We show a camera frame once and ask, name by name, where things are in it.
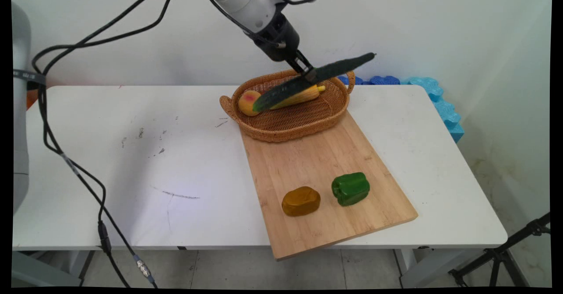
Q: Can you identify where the yellow pink peach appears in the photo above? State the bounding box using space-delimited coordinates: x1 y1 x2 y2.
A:
238 90 265 117

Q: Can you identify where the black tripod stand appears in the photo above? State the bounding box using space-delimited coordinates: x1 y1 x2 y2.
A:
448 212 551 288

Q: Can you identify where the long dark green cucumber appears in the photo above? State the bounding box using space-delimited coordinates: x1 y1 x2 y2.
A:
252 52 377 113

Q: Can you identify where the light blue foam piece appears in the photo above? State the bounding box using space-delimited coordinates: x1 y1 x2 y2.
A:
406 77 465 143

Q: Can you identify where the green bell pepper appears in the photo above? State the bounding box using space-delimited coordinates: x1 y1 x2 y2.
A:
331 172 371 207

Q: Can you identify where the brown potato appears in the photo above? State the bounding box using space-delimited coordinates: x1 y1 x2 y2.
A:
281 186 322 217

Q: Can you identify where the yellow corn cob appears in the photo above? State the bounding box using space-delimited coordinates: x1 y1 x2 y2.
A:
269 84 326 110

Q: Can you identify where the wooden cutting board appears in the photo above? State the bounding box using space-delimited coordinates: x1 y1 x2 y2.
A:
240 110 419 260

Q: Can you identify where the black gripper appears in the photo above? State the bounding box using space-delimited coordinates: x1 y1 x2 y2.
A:
252 12 318 84

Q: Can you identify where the grey table leg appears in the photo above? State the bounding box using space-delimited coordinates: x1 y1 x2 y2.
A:
11 250 95 288

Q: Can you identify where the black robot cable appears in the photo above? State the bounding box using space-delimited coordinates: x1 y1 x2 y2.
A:
31 0 180 288

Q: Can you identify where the white table leg frame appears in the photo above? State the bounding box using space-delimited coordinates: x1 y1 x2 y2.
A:
393 246 484 288

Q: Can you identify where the woven wicker basket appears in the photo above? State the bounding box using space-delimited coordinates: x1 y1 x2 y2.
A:
219 67 356 143

